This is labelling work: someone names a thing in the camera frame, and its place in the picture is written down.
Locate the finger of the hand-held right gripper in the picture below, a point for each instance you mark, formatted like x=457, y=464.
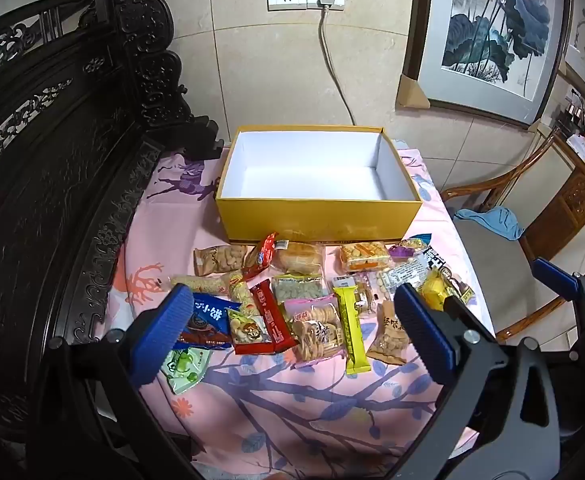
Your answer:
x=555, y=278

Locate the wooden armchair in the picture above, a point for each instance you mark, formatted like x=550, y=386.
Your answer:
x=497, y=270

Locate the clear printed cookie packet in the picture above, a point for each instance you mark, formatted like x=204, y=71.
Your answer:
x=405, y=276

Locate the pink printed tablecloth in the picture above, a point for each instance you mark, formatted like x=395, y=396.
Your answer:
x=272, y=410

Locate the yellow cardboard box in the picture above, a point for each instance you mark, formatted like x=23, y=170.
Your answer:
x=317, y=220

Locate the yellow green bar packet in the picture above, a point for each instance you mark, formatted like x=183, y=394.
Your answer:
x=352, y=321

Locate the cardboard corner protector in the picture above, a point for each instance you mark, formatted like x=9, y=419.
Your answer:
x=541, y=126
x=411, y=92

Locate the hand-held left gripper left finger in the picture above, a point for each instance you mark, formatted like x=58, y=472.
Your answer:
x=167, y=340

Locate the pink round cracker packet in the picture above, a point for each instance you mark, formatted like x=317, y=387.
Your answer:
x=315, y=331

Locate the long red snack packet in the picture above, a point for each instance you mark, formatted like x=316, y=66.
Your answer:
x=272, y=320

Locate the clear peanut packet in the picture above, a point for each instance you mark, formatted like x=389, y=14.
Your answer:
x=217, y=259

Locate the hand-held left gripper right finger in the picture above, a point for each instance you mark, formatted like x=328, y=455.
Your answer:
x=422, y=340

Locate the dark carved wooden furniture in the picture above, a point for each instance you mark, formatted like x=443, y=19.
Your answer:
x=47, y=185

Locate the dark blue cookie packet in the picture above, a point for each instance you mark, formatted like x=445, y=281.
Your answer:
x=210, y=324

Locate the tan peanut packet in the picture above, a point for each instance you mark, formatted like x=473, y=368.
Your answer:
x=387, y=341

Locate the pale green bean packet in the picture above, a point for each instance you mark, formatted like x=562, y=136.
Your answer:
x=297, y=288

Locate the bread packet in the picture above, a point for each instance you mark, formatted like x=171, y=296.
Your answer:
x=297, y=257

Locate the framed lotus painting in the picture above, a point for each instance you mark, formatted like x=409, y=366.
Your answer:
x=487, y=25

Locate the carved wooden desk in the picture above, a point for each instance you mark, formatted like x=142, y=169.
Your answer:
x=577, y=205

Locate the green candy packet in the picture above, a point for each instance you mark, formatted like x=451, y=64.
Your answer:
x=185, y=367

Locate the orange cracker packet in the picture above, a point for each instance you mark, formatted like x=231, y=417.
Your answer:
x=365, y=256

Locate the blue cloth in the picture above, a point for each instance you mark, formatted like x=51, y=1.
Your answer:
x=497, y=221

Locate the small yellow red packet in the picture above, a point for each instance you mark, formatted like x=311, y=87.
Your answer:
x=241, y=287

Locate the clear small cookie packet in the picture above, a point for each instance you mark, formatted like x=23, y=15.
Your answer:
x=368, y=294

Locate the yellow snack packet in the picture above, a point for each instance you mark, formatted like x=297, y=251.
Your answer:
x=437, y=291

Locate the red sausage packet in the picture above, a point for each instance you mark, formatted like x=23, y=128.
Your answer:
x=260, y=257

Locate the red green nut packet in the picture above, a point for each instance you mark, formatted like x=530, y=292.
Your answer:
x=247, y=331

